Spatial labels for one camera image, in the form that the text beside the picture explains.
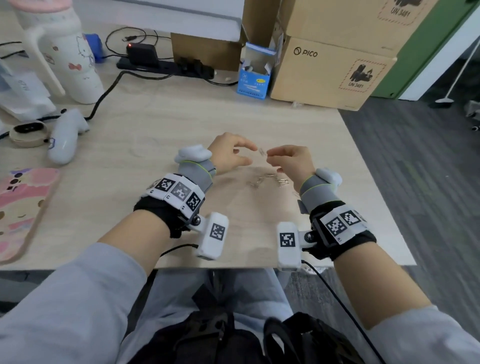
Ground person's left hand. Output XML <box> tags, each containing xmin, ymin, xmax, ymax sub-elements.
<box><xmin>207</xmin><ymin>131</ymin><xmax>260</xmax><ymax>177</ymax></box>

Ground person's right hand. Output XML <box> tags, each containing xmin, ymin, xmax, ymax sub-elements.
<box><xmin>265</xmin><ymin>144</ymin><xmax>318</xmax><ymax>194</ymax></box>

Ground person's left forearm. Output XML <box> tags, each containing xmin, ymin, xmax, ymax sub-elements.
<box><xmin>0</xmin><ymin>209</ymin><xmax>172</xmax><ymax>364</ymax></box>

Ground person's right forearm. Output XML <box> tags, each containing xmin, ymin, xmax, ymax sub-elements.
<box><xmin>331</xmin><ymin>241</ymin><xmax>480</xmax><ymax>364</ymax></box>

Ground wooden desk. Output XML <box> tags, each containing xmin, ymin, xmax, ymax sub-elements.
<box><xmin>0</xmin><ymin>11</ymin><xmax>417</xmax><ymax>272</ymax></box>

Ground person's right leg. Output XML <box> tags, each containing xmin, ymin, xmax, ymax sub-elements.
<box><xmin>224</xmin><ymin>268</ymin><xmax>295</xmax><ymax>323</ymax></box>

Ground person's leg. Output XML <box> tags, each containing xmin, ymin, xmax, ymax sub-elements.
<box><xmin>119</xmin><ymin>268</ymin><xmax>233</xmax><ymax>364</ymax></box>
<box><xmin>224</xmin><ymin>268</ymin><xmax>295</xmax><ymax>323</ymax></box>

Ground person's left leg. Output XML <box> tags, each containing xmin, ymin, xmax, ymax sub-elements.
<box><xmin>119</xmin><ymin>268</ymin><xmax>233</xmax><ymax>364</ymax></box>

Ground white left hand tracker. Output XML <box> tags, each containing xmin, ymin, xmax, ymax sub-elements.
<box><xmin>174</xmin><ymin>144</ymin><xmax>214</xmax><ymax>164</ymax></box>

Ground grey left wrist brace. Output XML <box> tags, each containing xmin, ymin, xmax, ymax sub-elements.
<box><xmin>176</xmin><ymin>159</ymin><xmax>218</xmax><ymax>193</ymax></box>

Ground grey wrist brace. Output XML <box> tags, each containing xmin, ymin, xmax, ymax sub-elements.
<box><xmin>298</xmin><ymin>174</ymin><xmax>342</xmax><ymax>215</ymax></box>
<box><xmin>176</xmin><ymin>159</ymin><xmax>218</xmax><ymax>193</ymax></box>

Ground grey right wrist brace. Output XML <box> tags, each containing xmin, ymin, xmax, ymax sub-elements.
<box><xmin>298</xmin><ymin>174</ymin><xmax>342</xmax><ymax>215</ymax></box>

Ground left marker wristband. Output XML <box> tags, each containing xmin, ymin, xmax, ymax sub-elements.
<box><xmin>133</xmin><ymin>173</ymin><xmax>206</xmax><ymax>239</ymax></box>

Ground marker wristband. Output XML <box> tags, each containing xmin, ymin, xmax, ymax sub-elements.
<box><xmin>133</xmin><ymin>173</ymin><xmax>206</xmax><ymax>239</ymax></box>
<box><xmin>309</xmin><ymin>200</ymin><xmax>378</xmax><ymax>262</ymax></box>

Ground blue paper clip box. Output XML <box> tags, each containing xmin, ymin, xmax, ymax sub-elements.
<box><xmin>236</xmin><ymin>41</ymin><xmax>278</xmax><ymax>100</ymax></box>

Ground right marker wristband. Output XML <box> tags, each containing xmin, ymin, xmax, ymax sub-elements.
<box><xmin>309</xmin><ymin>200</ymin><xmax>378</xmax><ymax>262</ymax></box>

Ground cardboard box with red label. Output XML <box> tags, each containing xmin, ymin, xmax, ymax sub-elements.
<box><xmin>269</xmin><ymin>36</ymin><xmax>398</xmax><ymax>112</ymax></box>
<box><xmin>279</xmin><ymin>0</ymin><xmax>440</xmax><ymax>58</ymax></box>

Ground black power strip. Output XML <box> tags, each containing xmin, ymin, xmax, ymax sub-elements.
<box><xmin>116</xmin><ymin>56</ymin><xmax>215</xmax><ymax>80</ymax></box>

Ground plain brown cardboard box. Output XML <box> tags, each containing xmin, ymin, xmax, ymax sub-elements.
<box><xmin>170</xmin><ymin>0</ymin><xmax>288</xmax><ymax>72</ymax></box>

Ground black charger adapter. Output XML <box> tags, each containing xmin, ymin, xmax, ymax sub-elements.
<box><xmin>126</xmin><ymin>42</ymin><xmax>159</xmax><ymax>68</ymax></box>

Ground white handheld controller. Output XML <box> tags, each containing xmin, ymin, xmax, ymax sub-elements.
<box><xmin>47</xmin><ymin>108</ymin><xmax>91</xmax><ymax>166</ymax></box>

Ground white broom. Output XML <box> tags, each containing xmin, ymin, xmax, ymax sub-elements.
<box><xmin>434</xmin><ymin>37</ymin><xmax>480</xmax><ymax>105</ymax></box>

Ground small blue box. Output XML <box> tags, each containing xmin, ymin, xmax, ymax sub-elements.
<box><xmin>84</xmin><ymin>32</ymin><xmax>106</xmax><ymax>64</ymax></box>

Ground green cabinet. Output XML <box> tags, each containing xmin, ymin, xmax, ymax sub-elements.
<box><xmin>371</xmin><ymin>0</ymin><xmax>480</xmax><ymax>100</ymax></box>

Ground white cartoon bottle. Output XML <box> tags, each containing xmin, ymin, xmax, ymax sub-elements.
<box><xmin>9</xmin><ymin>0</ymin><xmax>105</xmax><ymax>105</ymax></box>

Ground black backpack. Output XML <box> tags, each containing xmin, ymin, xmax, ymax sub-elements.
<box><xmin>129</xmin><ymin>283</ymin><xmax>367</xmax><ymax>364</ymax></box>

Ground office chair base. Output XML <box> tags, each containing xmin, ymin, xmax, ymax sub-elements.
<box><xmin>464</xmin><ymin>99</ymin><xmax>480</xmax><ymax>132</ymax></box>

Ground beige round charger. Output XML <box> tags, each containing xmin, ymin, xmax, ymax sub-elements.
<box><xmin>8</xmin><ymin>119</ymin><xmax>50</xmax><ymax>148</ymax></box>

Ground white paper bag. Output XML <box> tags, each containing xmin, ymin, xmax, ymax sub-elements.
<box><xmin>0</xmin><ymin>56</ymin><xmax>57</xmax><ymax>123</ymax></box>

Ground pink cartoon phone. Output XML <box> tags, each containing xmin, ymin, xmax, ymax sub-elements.
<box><xmin>0</xmin><ymin>167</ymin><xmax>62</xmax><ymax>265</ymax></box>

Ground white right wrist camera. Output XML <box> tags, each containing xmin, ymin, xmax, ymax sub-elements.
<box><xmin>276</xmin><ymin>221</ymin><xmax>318</xmax><ymax>272</ymax></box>

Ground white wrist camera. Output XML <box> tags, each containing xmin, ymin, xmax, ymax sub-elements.
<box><xmin>194</xmin><ymin>211</ymin><xmax>230</xmax><ymax>261</ymax></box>
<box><xmin>276</xmin><ymin>221</ymin><xmax>318</xmax><ymax>272</ymax></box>

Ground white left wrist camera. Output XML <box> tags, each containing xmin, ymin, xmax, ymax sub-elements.
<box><xmin>194</xmin><ymin>211</ymin><xmax>230</xmax><ymax>261</ymax></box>

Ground black left camera cable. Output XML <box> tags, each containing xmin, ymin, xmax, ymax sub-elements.
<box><xmin>160</xmin><ymin>243</ymin><xmax>200</xmax><ymax>258</ymax></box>

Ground black camera cable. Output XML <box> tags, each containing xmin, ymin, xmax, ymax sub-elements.
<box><xmin>160</xmin><ymin>243</ymin><xmax>200</xmax><ymax>258</ymax></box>
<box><xmin>301</xmin><ymin>259</ymin><xmax>387</xmax><ymax>364</ymax></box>

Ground thick black power cable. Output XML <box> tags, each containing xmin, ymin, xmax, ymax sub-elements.
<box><xmin>37</xmin><ymin>70</ymin><xmax>175</xmax><ymax>123</ymax></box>

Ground black right camera cable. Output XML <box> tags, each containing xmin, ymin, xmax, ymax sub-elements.
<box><xmin>301</xmin><ymin>259</ymin><xmax>387</xmax><ymax>364</ymax></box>

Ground thin black cable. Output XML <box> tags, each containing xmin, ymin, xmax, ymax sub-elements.
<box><xmin>104</xmin><ymin>26</ymin><xmax>173</xmax><ymax>57</ymax></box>

